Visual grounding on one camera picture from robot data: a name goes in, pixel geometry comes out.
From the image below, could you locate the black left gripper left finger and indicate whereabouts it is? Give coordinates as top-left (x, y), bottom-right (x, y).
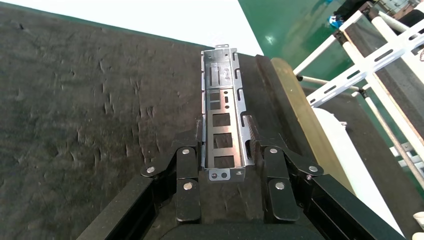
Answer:
top-left (140, 130), bottom-right (203, 223)

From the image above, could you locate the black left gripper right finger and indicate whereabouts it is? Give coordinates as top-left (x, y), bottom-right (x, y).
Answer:
top-left (243, 114), bottom-right (325, 222)

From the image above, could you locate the grey perforated metal channel bracket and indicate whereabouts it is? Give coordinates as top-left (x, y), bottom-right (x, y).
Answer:
top-left (200, 43), bottom-right (255, 183)

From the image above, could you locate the black felt-lined container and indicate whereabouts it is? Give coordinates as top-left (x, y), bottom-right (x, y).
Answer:
top-left (0, 3), bottom-right (357, 240)

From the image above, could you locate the white tube cart black fabric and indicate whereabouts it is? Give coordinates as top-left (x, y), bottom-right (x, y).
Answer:
top-left (293, 6), bottom-right (424, 233)

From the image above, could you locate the white slotted metal shelving rack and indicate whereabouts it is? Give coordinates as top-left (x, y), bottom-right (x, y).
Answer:
top-left (307, 19), bottom-right (424, 109)

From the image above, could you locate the person with blue shoe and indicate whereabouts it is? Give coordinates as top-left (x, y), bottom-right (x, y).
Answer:
top-left (327, 0), bottom-right (377, 30)

